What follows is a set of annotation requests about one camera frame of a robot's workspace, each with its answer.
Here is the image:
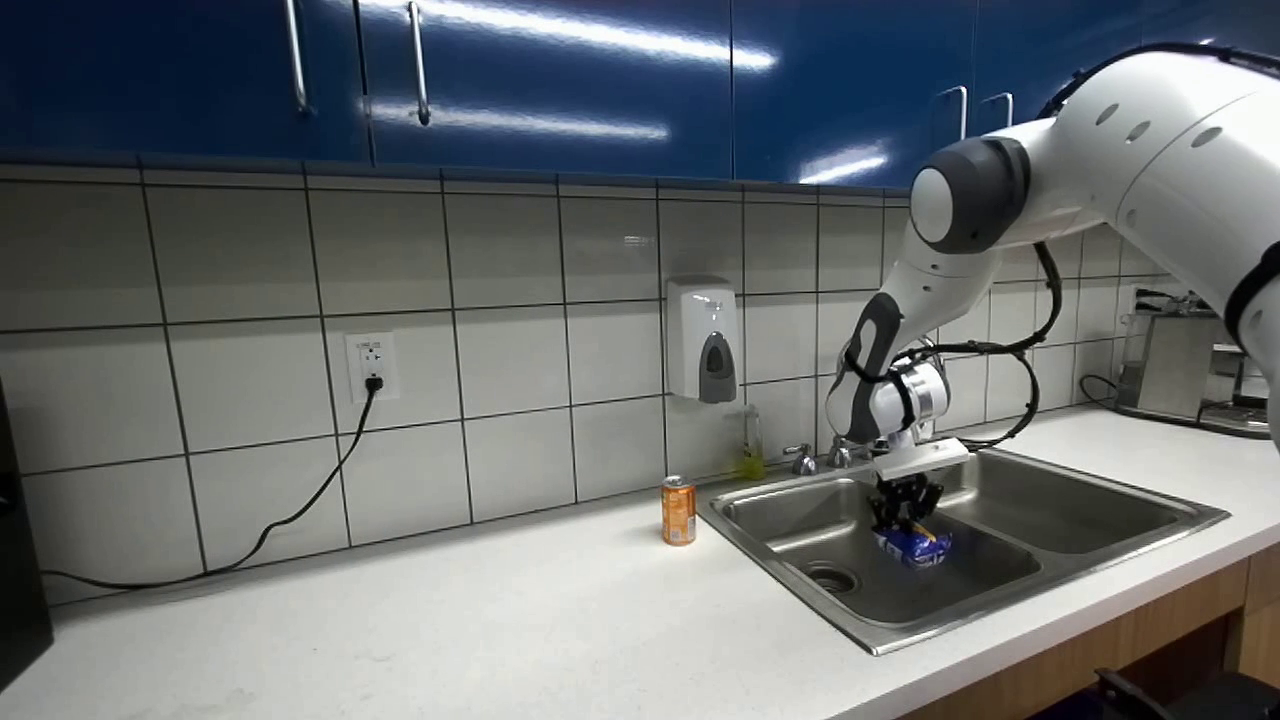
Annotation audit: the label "white wall power outlet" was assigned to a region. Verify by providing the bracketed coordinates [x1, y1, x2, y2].
[347, 333, 396, 397]

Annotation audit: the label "blue upper cabinets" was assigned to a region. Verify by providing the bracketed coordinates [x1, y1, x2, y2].
[0, 0, 1280, 192]

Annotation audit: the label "black appliance on counter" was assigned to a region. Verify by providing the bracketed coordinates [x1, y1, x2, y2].
[0, 397, 52, 692]

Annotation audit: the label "black power cord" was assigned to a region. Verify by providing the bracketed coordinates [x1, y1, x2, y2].
[34, 371, 386, 592]

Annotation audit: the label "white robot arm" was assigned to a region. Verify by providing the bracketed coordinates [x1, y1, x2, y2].
[837, 39, 1280, 476]

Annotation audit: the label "orange soda can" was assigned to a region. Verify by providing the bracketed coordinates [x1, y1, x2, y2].
[661, 476, 695, 545]

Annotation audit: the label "silver espresso machine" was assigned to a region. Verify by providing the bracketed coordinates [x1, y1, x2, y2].
[1119, 287, 1271, 436]

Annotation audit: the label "stainless steel double sink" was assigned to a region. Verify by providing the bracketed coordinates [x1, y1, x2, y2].
[699, 453, 1223, 656]

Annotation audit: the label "white wall soap dispenser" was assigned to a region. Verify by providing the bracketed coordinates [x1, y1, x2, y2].
[665, 279, 739, 405]

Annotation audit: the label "blue Doritos chip bag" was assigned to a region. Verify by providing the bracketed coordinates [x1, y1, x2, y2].
[878, 524, 951, 568]

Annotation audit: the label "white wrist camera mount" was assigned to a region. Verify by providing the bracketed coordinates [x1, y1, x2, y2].
[851, 442, 969, 483]

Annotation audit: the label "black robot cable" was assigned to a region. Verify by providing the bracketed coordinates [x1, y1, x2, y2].
[905, 238, 1070, 453]

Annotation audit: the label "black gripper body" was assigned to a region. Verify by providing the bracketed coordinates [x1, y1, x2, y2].
[871, 471, 941, 528]

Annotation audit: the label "chrome gooseneck faucet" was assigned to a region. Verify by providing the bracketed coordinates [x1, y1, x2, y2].
[782, 442, 851, 476]

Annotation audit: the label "green dish soap bottle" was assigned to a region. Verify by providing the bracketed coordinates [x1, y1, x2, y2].
[730, 444, 766, 483]

